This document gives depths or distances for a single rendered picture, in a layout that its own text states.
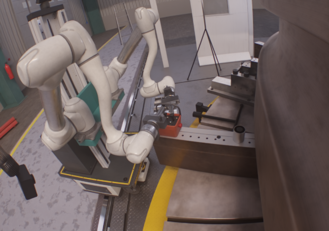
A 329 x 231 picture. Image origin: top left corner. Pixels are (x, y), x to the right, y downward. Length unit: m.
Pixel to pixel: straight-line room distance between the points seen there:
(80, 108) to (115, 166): 0.80
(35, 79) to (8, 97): 6.44
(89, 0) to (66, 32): 14.36
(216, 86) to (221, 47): 1.91
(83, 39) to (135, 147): 0.51
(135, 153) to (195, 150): 0.61
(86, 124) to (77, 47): 0.65
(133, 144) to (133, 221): 1.09
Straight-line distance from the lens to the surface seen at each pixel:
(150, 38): 1.29
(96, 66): 0.72
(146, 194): 1.87
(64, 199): 2.32
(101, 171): 1.80
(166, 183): 1.89
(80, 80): 1.54
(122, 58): 1.60
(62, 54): 0.65
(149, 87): 1.41
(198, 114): 2.00
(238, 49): 4.32
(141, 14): 1.27
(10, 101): 7.16
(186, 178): 1.52
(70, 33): 0.70
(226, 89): 2.33
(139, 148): 0.83
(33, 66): 0.62
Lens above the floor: 1.61
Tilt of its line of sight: 35 degrees down
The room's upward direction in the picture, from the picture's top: 13 degrees counter-clockwise
